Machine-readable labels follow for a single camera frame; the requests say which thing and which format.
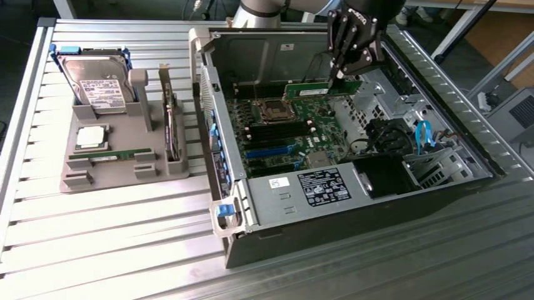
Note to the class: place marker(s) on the white table frame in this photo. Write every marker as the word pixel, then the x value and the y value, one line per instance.
pixel 480 28

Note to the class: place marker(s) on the blue case latch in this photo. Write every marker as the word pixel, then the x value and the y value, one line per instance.
pixel 225 210

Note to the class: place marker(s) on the black RAM slots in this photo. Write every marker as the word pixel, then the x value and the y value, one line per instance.
pixel 276 129

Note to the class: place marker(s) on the grey parts rack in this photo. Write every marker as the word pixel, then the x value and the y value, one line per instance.
pixel 121 147

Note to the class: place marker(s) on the open black PC case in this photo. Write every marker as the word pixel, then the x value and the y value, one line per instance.
pixel 334 140

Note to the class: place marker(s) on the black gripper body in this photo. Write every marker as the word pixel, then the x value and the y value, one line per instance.
pixel 362 18

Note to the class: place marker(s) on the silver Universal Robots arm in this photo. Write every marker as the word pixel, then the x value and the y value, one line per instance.
pixel 254 11

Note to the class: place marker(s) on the green motherboard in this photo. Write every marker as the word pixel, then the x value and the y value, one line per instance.
pixel 292 134

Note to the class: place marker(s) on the white power strip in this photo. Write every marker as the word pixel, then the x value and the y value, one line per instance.
pixel 487 100

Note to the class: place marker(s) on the graphics card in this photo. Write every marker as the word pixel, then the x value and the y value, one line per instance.
pixel 171 115

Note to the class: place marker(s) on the green RAM stick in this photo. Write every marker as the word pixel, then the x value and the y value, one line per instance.
pixel 324 89
pixel 110 154

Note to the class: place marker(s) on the CPU socket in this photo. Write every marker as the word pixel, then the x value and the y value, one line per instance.
pixel 273 111

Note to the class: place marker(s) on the grey power supply unit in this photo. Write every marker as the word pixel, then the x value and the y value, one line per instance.
pixel 305 195

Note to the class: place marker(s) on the silver CPU chip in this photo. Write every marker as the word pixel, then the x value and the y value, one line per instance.
pixel 93 137

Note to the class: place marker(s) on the hard disk with blue carrier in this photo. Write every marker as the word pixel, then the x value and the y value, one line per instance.
pixel 97 82

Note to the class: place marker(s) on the grey desktop computer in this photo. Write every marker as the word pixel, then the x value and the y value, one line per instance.
pixel 511 117

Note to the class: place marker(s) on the blue expansion slot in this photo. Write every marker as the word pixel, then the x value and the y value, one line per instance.
pixel 269 152

